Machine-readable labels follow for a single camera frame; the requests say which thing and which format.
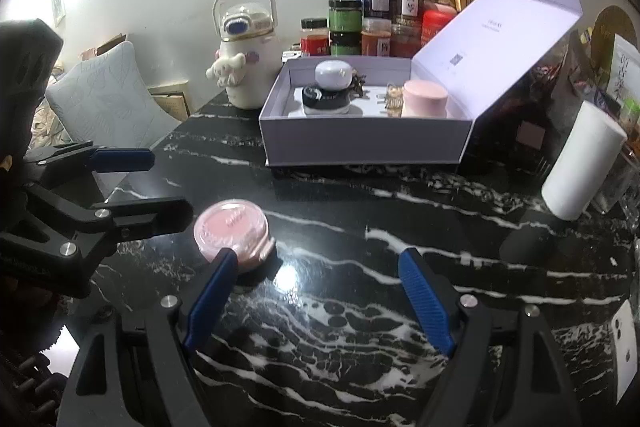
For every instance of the clear bear hair clip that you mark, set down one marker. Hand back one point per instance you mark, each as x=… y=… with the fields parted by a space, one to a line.
x=394 y=99

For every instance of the white smartphone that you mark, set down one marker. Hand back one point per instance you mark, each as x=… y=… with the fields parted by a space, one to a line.
x=627 y=347

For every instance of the grey leaf pattern pillow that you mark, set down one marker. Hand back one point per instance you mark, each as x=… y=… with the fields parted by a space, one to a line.
x=110 y=107

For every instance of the dark box pink label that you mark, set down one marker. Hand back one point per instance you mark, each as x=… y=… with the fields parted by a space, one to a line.
x=531 y=133

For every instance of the red label jar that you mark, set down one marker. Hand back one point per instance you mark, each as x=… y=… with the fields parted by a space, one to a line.
x=314 y=38

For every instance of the round woven mat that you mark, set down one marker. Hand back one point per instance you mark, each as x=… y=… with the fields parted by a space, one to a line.
x=615 y=24

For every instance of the small white gadget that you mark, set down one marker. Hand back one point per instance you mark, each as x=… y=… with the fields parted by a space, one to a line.
x=291 y=56

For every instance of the orange contents jar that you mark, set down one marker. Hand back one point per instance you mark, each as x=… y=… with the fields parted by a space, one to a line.
x=376 y=36

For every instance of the red contents jar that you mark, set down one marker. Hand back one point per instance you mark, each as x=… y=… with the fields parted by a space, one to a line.
x=405 y=39

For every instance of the white printed pouch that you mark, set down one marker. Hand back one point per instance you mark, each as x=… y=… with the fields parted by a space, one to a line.
x=625 y=72

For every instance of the white cylinder canister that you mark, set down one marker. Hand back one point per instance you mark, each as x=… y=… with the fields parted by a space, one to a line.
x=580 y=162

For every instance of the pink cosmetic jar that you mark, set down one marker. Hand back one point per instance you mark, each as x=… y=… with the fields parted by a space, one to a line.
x=425 y=99

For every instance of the dark bear hair clip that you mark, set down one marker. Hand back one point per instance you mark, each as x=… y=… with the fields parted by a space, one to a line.
x=358 y=84

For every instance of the glass mug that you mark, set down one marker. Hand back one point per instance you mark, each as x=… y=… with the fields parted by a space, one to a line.
x=615 y=182

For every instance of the green cap small bottle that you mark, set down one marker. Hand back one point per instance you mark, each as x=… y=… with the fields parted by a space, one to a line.
x=631 y=112

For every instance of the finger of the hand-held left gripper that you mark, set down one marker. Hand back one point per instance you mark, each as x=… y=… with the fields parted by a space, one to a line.
x=150 y=217
x=122 y=159

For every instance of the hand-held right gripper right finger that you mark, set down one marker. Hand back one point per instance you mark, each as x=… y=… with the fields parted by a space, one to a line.
x=425 y=297

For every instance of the wooden cabinet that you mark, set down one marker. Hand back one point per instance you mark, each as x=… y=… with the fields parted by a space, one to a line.
x=170 y=102

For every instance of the red tin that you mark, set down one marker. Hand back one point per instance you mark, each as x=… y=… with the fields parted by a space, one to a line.
x=439 y=19

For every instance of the cream cosmetic jar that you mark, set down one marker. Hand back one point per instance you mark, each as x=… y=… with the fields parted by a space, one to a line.
x=334 y=74

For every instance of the white gift box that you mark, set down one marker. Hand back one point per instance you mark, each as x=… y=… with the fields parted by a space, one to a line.
x=360 y=142

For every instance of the green jar black lid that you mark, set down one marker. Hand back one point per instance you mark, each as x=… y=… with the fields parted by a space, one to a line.
x=345 y=43
x=345 y=14

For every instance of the black lid cosmetic jar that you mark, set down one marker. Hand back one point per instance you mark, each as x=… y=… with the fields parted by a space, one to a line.
x=325 y=104

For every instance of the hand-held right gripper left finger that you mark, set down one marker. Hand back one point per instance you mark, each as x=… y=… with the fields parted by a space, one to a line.
x=210 y=297

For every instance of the white cartoon water bottle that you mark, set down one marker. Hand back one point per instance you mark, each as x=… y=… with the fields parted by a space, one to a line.
x=245 y=72

